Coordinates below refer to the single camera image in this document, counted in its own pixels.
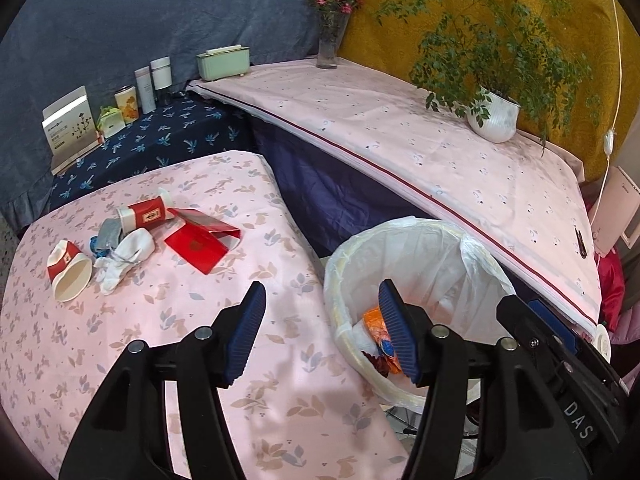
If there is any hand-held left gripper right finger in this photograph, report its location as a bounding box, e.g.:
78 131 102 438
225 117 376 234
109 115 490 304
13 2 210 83
378 279 569 480

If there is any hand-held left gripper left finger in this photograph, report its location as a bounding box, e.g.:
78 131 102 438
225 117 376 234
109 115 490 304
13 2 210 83
59 281 267 480

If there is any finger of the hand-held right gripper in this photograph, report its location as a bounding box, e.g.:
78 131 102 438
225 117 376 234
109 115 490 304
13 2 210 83
496 294 591 386
529 299 583 348

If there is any orange wrapper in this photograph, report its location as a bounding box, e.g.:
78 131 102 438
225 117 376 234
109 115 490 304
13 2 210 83
362 305 403 376

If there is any bin with white liner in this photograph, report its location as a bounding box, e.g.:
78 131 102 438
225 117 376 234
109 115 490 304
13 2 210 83
322 216 518 408

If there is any red envelope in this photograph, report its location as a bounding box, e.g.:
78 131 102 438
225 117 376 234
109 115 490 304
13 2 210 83
164 206 242 276

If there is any white tissue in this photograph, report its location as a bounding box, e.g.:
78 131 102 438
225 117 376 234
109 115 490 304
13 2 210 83
95 227 156 296

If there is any red and white paper cup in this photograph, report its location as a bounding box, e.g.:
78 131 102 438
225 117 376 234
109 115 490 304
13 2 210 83
116 187 173 233
46 241 93 302

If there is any white round device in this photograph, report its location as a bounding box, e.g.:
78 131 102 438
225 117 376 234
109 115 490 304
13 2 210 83
592 325 613 361

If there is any red cloth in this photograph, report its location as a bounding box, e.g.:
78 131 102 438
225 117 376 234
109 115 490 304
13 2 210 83
597 252 626 331

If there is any pink leaf print tablecloth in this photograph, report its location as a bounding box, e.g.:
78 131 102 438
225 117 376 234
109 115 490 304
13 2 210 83
0 150 416 480

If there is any pink box device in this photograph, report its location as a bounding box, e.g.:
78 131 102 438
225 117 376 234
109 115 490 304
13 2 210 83
590 165 640 256

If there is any dark purple cloth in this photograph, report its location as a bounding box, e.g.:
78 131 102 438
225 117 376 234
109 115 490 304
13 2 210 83
250 120 436 261

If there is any small grey cloth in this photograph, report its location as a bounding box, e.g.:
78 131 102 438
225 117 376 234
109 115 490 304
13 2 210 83
97 219 123 252

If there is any pink dotted cloth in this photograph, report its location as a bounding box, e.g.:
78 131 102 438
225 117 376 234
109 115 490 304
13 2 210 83
186 57 603 343

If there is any green plant in white pot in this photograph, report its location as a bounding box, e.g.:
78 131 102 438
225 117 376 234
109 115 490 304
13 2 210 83
375 0 603 156

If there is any dark blue floral cloth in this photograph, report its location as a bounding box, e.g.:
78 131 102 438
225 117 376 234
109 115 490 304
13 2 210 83
47 95 256 213

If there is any small green packet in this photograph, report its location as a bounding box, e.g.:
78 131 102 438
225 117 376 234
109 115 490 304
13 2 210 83
96 105 125 138

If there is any yellow tin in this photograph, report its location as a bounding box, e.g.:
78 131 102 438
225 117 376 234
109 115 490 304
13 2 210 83
114 86 138 123

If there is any slim white bottle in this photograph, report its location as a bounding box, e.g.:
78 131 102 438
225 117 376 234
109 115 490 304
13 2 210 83
134 67 157 114

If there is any wide white bottle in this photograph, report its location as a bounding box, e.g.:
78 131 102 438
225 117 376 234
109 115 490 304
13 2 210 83
150 57 173 106

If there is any green tissue box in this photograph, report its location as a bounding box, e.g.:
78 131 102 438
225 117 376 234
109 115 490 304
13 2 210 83
195 45 252 82

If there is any white printed card box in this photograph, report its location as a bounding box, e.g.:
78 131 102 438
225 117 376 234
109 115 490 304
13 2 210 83
41 86 101 176

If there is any glass vase with pink flowers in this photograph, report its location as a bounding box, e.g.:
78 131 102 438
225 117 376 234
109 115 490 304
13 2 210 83
304 0 363 70

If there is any yellow backdrop cloth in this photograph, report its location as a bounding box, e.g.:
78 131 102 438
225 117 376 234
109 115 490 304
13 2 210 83
337 0 640 186

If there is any blue backdrop cloth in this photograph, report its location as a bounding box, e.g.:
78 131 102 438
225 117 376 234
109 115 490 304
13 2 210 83
0 0 358 231

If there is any white cable with switch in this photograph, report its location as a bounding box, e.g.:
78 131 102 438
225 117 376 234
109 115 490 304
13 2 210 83
587 0 626 221

